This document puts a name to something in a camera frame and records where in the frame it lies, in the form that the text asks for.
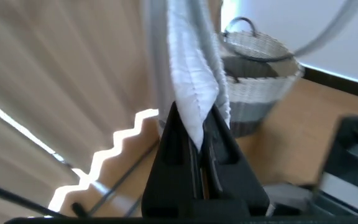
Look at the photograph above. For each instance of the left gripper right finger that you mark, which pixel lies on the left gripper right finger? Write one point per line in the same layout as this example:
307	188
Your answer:
232	180

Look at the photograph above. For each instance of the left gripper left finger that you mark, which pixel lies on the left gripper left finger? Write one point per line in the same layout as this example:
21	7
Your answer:
172	174

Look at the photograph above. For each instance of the pale grey shorts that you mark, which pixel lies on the pale grey shorts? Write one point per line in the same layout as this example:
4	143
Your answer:
191	77

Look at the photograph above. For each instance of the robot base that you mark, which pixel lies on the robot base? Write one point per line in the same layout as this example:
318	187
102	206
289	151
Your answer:
353	161

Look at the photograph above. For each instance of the white laundry basket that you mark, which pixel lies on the white laundry basket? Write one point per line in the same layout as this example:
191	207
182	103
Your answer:
253	90

